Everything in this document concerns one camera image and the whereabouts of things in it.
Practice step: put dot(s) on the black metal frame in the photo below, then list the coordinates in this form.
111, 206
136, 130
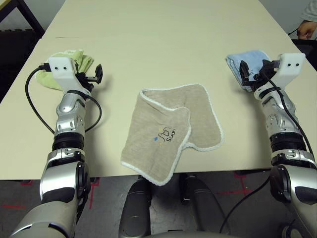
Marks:
37, 23

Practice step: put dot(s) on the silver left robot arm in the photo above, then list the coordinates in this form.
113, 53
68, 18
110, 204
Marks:
67, 119

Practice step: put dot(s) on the folded green towel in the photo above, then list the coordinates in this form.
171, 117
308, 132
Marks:
84, 59

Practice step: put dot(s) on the grey sleeved bystander forearm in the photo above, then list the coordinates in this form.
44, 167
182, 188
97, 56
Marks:
310, 11

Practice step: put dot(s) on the robot waist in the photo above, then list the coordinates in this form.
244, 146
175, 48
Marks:
185, 235

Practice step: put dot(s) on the bystander bare hand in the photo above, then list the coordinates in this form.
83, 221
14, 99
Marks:
306, 29

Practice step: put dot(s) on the folded blue towel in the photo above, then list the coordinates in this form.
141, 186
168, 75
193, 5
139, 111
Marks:
250, 59

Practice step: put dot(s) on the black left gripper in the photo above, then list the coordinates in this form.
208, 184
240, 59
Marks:
85, 78

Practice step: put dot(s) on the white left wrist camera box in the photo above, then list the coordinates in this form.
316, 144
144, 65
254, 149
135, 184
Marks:
59, 67

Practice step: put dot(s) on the grey robot right leg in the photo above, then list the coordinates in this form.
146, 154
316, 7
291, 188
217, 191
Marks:
208, 205

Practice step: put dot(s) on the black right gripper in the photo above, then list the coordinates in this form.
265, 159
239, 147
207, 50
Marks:
255, 80

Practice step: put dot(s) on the beige towel with white trim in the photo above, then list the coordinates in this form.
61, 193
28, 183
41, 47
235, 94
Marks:
153, 148

